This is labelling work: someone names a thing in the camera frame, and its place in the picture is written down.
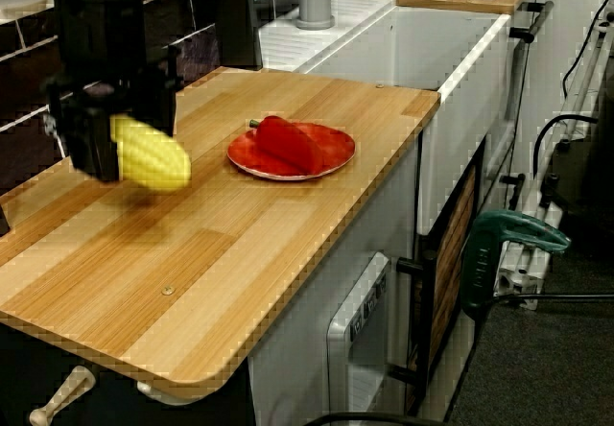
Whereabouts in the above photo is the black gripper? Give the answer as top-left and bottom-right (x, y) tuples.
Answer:
(40, 0), (184, 183)

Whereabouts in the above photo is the yellow toy corn cob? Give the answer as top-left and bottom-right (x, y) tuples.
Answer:
(108, 113), (193, 192)

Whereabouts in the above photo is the red toy pepper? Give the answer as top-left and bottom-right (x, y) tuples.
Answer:
(248, 115), (326, 177)

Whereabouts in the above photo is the dark tile backsplash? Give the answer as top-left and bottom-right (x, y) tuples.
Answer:
(0, 0), (222, 197)

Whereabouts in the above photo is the red round plate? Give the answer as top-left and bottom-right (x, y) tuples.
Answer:
(226, 121), (357, 182)

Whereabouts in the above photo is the white toy kitchen cabinet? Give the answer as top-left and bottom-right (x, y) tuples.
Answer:
(247, 137), (423, 426)

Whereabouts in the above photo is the white toy sink unit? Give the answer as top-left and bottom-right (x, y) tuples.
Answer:
(258, 0), (512, 235)

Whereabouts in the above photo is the grey dispenser panel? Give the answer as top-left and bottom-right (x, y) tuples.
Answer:
(325, 251), (392, 415)

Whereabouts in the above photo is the wooden slat cabinet door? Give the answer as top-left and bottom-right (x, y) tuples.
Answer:
(407, 137), (486, 413)

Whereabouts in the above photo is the white toy oven cabinet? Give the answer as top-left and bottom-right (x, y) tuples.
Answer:
(482, 0), (605, 216)

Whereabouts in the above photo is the dark grey upright kitchen post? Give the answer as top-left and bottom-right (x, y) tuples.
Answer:
(214, 0), (264, 70)

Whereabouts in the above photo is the black cabinet door handle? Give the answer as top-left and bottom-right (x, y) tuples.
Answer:
(387, 248), (438, 388)

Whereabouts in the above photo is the black curved floor cable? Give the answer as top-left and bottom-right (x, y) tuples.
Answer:
(311, 410), (436, 426)

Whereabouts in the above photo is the silver aluminium frame rail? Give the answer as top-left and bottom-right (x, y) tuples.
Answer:
(493, 12), (614, 312)

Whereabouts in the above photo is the black oven door handle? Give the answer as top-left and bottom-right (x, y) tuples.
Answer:
(498, 0), (556, 210)

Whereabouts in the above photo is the thick black looped cable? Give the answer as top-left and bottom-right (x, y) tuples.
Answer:
(531, 112), (601, 174)

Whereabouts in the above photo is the thin black hanging cable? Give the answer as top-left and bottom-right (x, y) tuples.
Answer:
(560, 0), (614, 97)

